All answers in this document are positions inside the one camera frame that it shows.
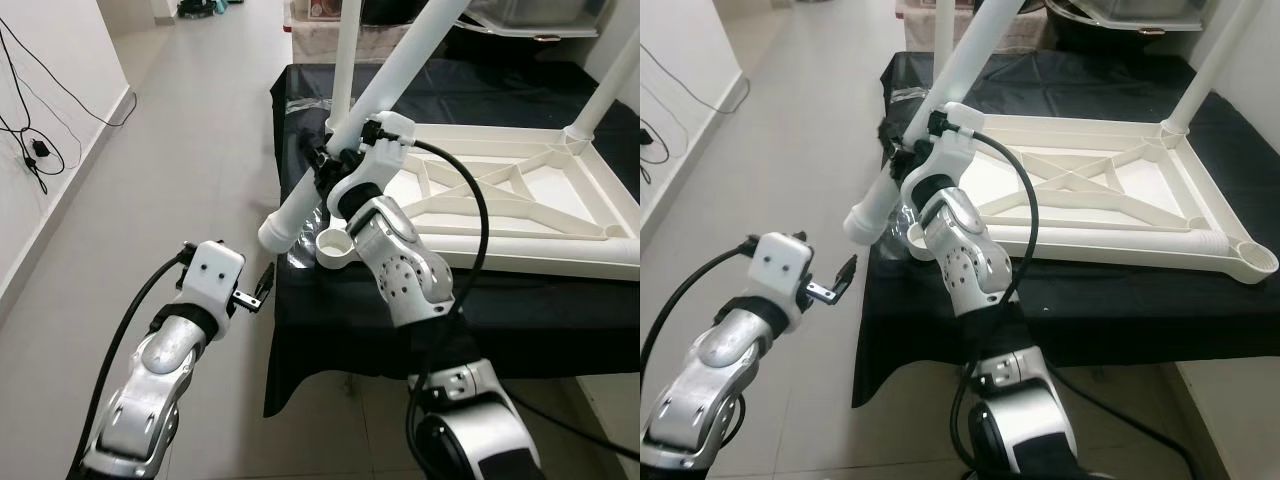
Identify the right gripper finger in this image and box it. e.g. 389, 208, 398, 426
303, 130, 336, 177
876, 115, 907, 167

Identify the black tablecloth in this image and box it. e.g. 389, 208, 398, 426
852, 50, 1280, 408
262, 58, 641, 419

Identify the beige stone bench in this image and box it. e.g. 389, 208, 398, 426
290, 15, 441, 66
895, 5, 1051, 56

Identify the black plastic bag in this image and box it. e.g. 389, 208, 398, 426
355, 0, 441, 31

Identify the black wok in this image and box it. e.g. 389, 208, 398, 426
1045, 0, 1216, 43
440, 15, 611, 63

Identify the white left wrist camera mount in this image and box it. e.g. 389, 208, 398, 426
178, 240, 246, 321
750, 232, 813, 331

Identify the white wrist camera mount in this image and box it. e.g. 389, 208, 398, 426
325, 112, 416, 216
178, 240, 246, 321
750, 232, 813, 331
900, 102, 986, 206

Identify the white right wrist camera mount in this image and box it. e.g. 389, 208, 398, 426
900, 102, 986, 206
325, 112, 416, 216

